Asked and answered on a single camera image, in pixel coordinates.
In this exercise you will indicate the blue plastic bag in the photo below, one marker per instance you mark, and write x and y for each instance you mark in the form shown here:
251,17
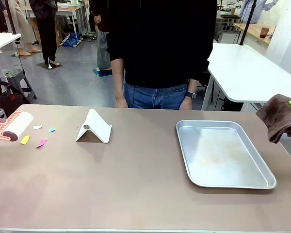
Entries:
71,40

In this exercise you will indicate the dark floor mat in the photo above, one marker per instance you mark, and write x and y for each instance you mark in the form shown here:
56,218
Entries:
48,65

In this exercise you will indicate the person's left hand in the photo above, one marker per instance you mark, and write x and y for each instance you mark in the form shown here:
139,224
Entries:
186,104

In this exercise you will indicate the wooden workbench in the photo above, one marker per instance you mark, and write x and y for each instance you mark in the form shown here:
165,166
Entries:
253,30

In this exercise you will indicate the person in beige clothes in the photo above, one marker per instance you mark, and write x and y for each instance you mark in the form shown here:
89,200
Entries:
24,29

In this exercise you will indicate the wooden top table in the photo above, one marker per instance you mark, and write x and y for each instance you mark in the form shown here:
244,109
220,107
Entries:
68,9

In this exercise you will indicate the white folded stand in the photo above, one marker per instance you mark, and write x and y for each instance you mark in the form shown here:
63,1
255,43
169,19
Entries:
94,126

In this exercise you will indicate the black sweater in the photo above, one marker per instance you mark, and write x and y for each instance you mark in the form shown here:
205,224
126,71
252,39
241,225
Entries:
160,36

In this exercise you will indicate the grey plastic stool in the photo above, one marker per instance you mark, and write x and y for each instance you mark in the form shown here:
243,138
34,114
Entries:
13,77

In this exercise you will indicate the white paper scrap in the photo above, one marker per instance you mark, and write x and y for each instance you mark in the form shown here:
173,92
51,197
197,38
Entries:
37,127

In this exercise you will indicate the pink paper scrap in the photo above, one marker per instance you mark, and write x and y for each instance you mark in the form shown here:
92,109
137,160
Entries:
41,143

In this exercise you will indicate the person's right hand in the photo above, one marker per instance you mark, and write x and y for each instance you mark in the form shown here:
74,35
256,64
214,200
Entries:
120,102

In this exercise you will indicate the person's left forearm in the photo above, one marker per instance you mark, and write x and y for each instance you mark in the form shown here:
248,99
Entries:
192,85

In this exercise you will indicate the silver metal tray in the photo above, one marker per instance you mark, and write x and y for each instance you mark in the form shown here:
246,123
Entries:
225,157

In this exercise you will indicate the person in wide jeans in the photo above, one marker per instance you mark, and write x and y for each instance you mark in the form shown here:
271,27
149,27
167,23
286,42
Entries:
103,48

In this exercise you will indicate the brown cloth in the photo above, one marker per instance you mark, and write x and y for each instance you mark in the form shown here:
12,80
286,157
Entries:
279,116

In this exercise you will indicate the person in black trousers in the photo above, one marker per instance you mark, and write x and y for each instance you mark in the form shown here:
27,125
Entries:
47,31

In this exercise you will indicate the cardboard box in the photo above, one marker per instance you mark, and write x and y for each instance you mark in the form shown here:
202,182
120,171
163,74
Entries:
59,29

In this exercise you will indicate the black wrist watch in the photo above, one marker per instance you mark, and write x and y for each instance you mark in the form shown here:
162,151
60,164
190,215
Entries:
191,94

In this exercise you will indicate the pink and white lint roller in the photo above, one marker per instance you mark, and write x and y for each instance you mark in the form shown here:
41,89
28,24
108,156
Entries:
17,125

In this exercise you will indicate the blue jeans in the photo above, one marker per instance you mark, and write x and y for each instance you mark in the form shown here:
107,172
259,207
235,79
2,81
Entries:
155,97

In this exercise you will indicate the teal paper scrap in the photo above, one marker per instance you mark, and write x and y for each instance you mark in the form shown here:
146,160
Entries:
51,130

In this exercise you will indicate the small white table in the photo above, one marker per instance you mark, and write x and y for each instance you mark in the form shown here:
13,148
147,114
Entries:
2,40

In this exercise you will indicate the person in blue shirt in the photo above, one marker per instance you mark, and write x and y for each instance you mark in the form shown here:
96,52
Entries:
252,11

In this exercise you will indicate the yellow paper scrap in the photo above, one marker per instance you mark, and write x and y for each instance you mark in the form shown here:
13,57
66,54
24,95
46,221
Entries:
25,139

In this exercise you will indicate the cup with brown drink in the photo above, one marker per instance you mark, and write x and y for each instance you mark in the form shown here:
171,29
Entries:
263,32

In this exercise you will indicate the black pole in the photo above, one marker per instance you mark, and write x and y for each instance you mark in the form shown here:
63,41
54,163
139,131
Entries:
247,21

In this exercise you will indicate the dark bag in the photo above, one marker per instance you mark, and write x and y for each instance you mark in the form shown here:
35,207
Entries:
7,100

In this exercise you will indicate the person's right forearm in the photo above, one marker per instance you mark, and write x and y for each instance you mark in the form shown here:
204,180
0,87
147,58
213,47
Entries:
117,77

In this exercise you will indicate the teal floor mat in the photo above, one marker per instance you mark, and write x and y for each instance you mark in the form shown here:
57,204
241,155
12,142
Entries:
102,72

